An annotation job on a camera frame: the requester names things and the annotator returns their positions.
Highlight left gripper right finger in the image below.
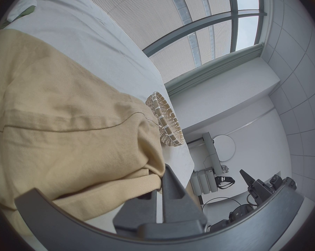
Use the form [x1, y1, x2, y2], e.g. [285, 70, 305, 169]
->
[161, 164, 208, 233]

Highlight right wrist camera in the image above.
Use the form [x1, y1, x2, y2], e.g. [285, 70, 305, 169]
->
[269, 175, 297, 193]

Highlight round woven basket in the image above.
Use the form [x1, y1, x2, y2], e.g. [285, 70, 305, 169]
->
[145, 91, 185, 147]

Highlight white garment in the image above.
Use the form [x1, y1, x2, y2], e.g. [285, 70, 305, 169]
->
[7, 0, 38, 21]

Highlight bed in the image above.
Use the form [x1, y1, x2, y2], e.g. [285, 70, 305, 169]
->
[0, 0, 201, 235]

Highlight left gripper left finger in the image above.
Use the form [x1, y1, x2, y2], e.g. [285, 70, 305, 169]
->
[112, 189, 158, 235]

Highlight black cable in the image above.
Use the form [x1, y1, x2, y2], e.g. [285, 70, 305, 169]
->
[201, 197, 252, 215]

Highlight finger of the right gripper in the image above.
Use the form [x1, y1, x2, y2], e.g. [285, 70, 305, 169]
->
[240, 169, 255, 188]

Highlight tan shorts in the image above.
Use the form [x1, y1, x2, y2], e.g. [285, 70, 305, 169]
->
[0, 30, 166, 235]

